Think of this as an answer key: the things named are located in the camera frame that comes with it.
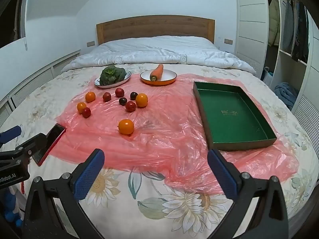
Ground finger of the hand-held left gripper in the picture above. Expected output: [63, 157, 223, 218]
[0, 126, 23, 145]
[0, 133, 48, 166]

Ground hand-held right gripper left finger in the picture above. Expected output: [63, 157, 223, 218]
[21, 149, 105, 239]

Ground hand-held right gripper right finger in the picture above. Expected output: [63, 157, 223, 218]
[207, 149, 289, 239]

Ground green cardboard box tray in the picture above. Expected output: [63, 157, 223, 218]
[193, 81, 278, 152]

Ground red smartphone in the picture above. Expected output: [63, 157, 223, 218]
[31, 124, 66, 167]

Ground blue toy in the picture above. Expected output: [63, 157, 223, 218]
[4, 189, 25, 227]

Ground floral bed sheet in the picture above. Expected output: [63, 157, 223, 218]
[0, 63, 319, 239]

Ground pink plastic sheet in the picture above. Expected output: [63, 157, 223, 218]
[55, 73, 299, 192]

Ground green leafy vegetable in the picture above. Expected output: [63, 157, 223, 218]
[99, 65, 126, 85]

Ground blue folded blanket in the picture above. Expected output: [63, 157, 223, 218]
[274, 82, 299, 110]

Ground white plate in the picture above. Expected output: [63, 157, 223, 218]
[94, 71, 132, 89]

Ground white bag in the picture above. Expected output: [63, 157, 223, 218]
[263, 67, 275, 85]

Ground orange enamel bowl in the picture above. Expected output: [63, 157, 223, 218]
[140, 70, 177, 86]

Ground orange carrot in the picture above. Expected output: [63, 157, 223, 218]
[150, 64, 164, 82]

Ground white duvet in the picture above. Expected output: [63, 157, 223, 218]
[61, 36, 257, 75]

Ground white open wardrobe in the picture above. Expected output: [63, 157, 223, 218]
[235, 0, 319, 152]

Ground green hanging jacket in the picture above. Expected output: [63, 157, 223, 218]
[268, 0, 281, 46]

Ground wooden headboard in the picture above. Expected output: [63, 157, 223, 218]
[96, 15, 215, 46]

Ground grey hanging garment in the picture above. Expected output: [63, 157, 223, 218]
[283, 0, 295, 53]

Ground dark hanging clothes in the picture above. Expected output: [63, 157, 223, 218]
[291, 1, 309, 63]

